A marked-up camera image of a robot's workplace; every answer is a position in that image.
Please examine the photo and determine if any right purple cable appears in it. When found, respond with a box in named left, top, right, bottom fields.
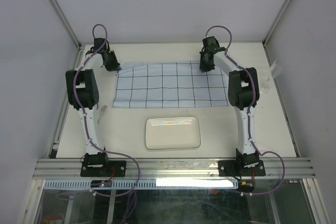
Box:
left=204, top=26, right=286, bottom=196

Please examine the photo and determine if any right aluminium frame post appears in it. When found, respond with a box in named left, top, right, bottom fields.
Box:
left=262, top=0, right=308, bottom=48

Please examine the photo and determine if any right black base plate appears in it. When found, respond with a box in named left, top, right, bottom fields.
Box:
left=218, top=160, right=266, bottom=177

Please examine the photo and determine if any left aluminium frame post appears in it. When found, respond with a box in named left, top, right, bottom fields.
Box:
left=48, top=0, right=81, bottom=49

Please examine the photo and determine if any blue checkered cloth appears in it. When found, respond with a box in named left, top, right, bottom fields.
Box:
left=112, top=61, right=229, bottom=109

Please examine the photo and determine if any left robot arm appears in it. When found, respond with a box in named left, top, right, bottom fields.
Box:
left=65, top=38, right=121, bottom=176

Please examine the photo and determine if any white slotted cable duct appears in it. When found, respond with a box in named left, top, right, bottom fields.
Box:
left=45, top=178, right=238, bottom=190

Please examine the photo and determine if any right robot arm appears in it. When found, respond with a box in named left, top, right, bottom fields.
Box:
left=199, top=36, right=260, bottom=175

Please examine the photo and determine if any white rectangular plate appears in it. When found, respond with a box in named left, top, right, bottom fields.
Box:
left=145, top=116, right=201, bottom=150

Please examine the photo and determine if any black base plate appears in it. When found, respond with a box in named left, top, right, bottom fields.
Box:
left=80, top=161, right=127, bottom=177
left=218, top=160, right=266, bottom=177

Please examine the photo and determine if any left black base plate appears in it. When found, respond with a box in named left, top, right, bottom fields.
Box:
left=80, top=161, right=127, bottom=177

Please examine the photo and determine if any aluminium frame post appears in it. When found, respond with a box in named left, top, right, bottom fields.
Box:
left=48, top=0, right=81, bottom=49
left=262, top=0, right=308, bottom=48

